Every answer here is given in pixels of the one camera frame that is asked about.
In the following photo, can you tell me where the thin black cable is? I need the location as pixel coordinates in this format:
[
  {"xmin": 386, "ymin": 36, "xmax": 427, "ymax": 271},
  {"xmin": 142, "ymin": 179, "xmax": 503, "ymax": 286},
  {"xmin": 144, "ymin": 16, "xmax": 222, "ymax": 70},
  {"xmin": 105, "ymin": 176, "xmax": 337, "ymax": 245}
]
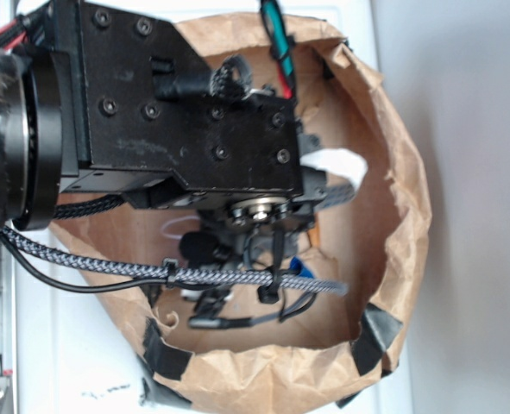
[{"xmin": 0, "ymin": 235, "xmax": 169, "ymax": 294}]

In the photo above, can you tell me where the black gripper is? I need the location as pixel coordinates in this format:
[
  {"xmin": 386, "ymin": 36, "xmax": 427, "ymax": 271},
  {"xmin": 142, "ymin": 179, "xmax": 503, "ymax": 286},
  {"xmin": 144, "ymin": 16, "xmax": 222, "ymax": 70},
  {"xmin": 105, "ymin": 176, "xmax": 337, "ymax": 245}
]
[{"xmin": 49, "ymin": 1, "xmax": 326, "ymax": 232}]

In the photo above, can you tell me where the black tape front left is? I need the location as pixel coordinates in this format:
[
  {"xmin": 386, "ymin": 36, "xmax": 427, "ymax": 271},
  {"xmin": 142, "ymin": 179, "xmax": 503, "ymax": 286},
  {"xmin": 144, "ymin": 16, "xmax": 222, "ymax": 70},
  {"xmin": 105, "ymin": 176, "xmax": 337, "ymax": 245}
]
[{"xmin": 137, "ymin": 314, "xmax": 194, "ymax": 409}]

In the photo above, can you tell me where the brown paper bag bin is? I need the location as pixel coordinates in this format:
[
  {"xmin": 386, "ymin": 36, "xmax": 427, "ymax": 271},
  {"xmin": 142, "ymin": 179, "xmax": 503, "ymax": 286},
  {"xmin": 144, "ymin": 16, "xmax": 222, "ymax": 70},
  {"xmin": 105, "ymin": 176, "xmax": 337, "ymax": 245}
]
[{"xmin": 47, "ymin": 12, "xmax": 432, "ymax": 414}]

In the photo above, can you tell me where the black tape front right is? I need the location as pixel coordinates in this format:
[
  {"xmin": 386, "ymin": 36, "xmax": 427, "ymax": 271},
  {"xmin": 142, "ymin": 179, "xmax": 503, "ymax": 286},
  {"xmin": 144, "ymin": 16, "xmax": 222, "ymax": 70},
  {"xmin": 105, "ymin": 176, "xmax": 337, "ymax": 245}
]
[{"xmin": 334, "ymin": 301, "xmax": 405, "ymax": 409}]

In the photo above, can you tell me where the gray braided cable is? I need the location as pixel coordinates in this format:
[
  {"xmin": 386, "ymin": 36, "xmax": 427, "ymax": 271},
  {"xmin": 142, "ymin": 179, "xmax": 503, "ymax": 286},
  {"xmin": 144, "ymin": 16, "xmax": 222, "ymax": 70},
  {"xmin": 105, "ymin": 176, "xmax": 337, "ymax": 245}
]
[{"xmin": 0, "ymin": 227, "xmax": 349, "ymax": 298}]

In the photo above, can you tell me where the green red wire bundle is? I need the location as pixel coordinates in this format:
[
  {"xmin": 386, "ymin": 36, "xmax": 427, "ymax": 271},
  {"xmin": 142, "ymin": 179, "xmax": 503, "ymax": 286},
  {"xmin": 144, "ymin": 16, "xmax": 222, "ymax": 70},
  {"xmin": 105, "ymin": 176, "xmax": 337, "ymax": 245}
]
[{"xmin": 257, "ymin": 0, "xmax": 299, "ymax": 101}]

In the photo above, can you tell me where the aluminium frame rail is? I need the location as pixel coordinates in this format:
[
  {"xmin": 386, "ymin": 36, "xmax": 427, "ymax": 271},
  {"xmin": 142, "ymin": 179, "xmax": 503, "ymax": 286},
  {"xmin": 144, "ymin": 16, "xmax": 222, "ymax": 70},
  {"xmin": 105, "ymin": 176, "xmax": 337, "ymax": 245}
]
[{"xmin": 0, "ymin": 245, "xmax": 18, "ymax": 413}]

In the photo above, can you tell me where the orange wooden seashell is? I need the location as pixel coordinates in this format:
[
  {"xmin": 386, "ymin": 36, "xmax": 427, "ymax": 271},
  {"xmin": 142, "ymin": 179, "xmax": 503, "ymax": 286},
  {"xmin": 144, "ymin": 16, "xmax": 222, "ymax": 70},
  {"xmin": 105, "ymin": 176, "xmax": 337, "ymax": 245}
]
[{"xmin": 307, "ymin": 223, "xmax": 321, "ymax": 248}]

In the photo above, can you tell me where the white plastic tray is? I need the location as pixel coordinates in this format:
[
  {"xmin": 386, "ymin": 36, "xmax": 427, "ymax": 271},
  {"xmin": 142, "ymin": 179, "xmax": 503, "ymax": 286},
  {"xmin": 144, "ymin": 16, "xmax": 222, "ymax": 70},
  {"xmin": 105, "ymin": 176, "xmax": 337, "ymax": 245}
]
[{"xmin": 14, "ymin": 1, "xmax": 415, "ymax": 413}]

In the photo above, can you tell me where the white ribbon loop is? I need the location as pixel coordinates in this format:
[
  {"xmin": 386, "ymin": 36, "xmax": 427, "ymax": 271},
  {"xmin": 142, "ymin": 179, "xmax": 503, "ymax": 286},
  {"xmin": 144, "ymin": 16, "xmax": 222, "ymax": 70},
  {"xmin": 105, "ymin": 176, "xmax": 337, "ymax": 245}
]
[{"xmin": 160, "ymin": 215, "xmax": 199, "ymax": 241}]

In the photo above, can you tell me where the black tape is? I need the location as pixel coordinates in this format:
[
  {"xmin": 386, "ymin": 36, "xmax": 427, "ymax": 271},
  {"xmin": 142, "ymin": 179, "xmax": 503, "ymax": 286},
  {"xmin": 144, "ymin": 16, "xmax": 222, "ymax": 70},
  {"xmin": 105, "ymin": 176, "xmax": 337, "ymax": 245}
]
[
  {"xmin": 137, "ymin": 314, "xmax": 194, "ymax": 409},
  {"xmin": 334, "ymin": 301, "xmax": 405, "ymax": 409}
]

